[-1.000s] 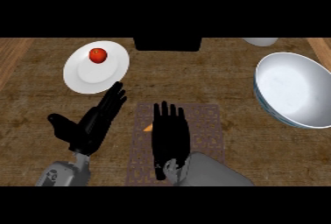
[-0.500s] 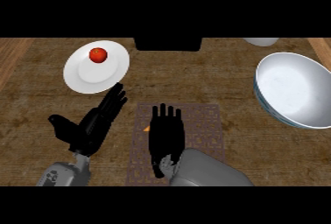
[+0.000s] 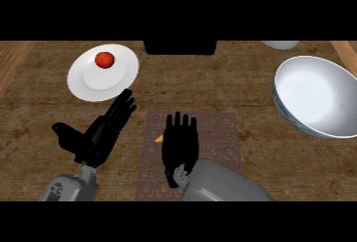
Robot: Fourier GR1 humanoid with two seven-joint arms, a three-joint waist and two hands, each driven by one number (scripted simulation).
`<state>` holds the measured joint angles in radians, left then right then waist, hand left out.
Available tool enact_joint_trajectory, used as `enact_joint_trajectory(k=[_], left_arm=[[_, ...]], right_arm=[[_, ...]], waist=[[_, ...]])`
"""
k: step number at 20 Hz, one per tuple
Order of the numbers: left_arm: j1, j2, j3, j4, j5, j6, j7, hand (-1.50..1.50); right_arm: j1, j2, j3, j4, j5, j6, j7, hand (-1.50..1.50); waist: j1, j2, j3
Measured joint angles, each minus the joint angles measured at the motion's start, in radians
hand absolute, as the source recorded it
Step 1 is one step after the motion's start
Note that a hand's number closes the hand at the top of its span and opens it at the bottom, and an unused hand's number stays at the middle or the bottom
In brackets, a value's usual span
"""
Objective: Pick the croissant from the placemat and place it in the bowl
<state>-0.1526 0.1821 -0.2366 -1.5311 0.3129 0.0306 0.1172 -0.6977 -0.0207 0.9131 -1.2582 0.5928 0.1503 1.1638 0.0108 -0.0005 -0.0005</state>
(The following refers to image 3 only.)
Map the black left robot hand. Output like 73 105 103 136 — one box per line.
50 88 138 169

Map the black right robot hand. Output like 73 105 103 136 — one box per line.
160 111 200 189

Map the brown patterned placemat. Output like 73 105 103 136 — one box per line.
134 110 243 202

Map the large white bowl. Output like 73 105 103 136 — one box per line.
271 55 357 140

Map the white round plate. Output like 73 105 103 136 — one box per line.
64 43 140 103

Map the red tomato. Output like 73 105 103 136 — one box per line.
92 51 114 69

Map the black appliance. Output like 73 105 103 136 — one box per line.
141 41 218 56

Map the small white dish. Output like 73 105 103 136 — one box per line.
259 41 300 51

